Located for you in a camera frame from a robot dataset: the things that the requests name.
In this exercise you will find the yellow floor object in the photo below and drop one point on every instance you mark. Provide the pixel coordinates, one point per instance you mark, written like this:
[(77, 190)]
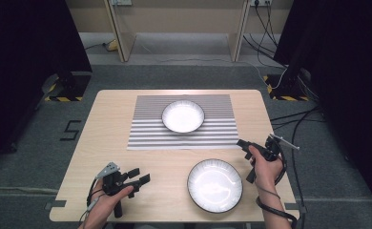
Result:
[(112, 45)]

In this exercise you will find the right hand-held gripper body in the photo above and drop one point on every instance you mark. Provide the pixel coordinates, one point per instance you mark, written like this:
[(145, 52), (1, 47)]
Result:
[(271, 149)]

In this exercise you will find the grey striped table mat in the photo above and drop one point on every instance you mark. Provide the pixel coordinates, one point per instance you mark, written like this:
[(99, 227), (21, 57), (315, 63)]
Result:
[(149, 136)]

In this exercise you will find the person's right hand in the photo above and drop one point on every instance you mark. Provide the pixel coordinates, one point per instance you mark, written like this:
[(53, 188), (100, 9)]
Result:
[(266, 171)]

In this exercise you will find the white plate with dark rim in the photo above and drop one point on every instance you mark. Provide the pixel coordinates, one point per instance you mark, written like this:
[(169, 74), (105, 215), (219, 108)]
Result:
[(183, 116), (215, 186)]

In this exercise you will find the person's left hand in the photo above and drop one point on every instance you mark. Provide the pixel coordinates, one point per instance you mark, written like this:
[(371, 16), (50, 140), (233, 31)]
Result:
[(106, 203)]

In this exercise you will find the white wall socket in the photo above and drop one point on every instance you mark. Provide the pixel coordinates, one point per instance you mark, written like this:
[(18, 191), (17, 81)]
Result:
[(121, 2), (261, 2)]

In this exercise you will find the black stand base hazard tape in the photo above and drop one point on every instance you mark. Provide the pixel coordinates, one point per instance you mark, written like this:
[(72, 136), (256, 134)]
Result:
[(68, 87), (285, 89)]

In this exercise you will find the black curtain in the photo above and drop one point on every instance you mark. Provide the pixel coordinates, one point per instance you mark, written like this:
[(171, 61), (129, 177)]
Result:
[(25, 63), (349, 79)]

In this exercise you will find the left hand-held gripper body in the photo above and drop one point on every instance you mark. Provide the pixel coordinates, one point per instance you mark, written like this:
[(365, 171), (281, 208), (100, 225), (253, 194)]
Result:
[(114, 183)]

